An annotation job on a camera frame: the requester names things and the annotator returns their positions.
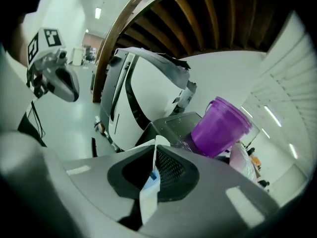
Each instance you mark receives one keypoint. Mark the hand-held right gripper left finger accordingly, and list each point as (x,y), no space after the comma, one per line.
(94,180)

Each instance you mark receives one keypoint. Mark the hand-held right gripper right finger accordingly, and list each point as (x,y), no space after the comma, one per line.
(218,195)

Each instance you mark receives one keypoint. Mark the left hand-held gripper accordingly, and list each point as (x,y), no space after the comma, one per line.
(37,48)

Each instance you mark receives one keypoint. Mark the white detergent drawer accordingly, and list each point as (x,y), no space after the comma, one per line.
(148,207)

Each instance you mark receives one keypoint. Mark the person's left forearm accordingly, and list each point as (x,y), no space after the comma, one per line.
(17,43)

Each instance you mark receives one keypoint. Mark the black office chair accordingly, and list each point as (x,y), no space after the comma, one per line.
(89,56)

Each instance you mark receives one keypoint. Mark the pink packet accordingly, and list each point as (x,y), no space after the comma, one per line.
(242,162)

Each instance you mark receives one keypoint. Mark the wooden arched beam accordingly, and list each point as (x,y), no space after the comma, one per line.
(106,46)

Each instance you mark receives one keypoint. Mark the purple plastic bucket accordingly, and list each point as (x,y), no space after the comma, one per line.
(218,130)

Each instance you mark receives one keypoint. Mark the ceiling light strip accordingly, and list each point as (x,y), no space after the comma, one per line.
(293,150)
(272,115)
(98,12)

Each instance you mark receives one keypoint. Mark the white and black machine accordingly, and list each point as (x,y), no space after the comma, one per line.
(153,90)

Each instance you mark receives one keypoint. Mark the flat shaped panel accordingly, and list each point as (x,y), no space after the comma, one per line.
(171,68)

